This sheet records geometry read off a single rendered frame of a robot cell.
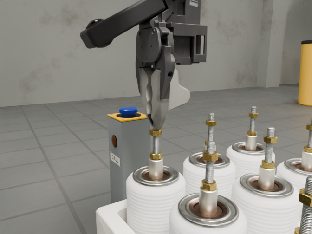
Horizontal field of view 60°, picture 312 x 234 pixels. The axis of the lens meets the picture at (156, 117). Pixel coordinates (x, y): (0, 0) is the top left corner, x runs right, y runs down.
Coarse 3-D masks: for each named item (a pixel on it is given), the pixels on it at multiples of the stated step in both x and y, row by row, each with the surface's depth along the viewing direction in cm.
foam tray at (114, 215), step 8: (104, 208) 47; (112, 208) 47; (120, 208) 47; (96, 216) 47; (104, 216) 45; (112, 216) 45; (120, 216) 47; (104, 224) 44; (112, 224) 43; (120, 224) 43; (104, 232) 44; (112, 232) 41; (120, 232) 41; (128, 232) 41
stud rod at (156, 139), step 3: (153, 123) 41; (153, 126) 41; (153, 129) 42; (156, 129) 41; (153, 138) 42; (156, 138) 42; (153, 141) 42; (156, 141) 42; (153, 144) 42; (156, 144) 42; (153, 147) 42; (156, 147) 42; (153, 150) 42; (156, 150) 42; (153, 153) 42; (156, 153) 42
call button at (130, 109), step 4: (120, 108) 58; (124, 108) 58; (128, 108) 58; (132, 108) 58; (136, 108) 58; (120, 112) 57; (124, 112) 56; (128, 112) 56; (132, 112) 57; (136, 112) 57; (124, 116) 57; (128, 116) 57; (132, 116) 57
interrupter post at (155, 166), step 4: (152, 160) 42; (156, 160) 42; (160, 160) 42; (152, 164) 42; (156, 164) 42; (160, 164) 42; (152, 168) 42; (156, 168) 42; (160, 168) 42; (152, 172) 42; (156, 172) 42; (160, 172) 42; (152, 176) 42; (156, 176) 42; (160, 176) 43
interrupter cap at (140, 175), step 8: (144, 168) 46; (168, 168) 46; (136, 176) 43; (144, 176) 43; (168, 176) 43; (176, 176) 42; (144, 184) 40; (152, 184) 40; (160, 184) 40; (168, 184) 40
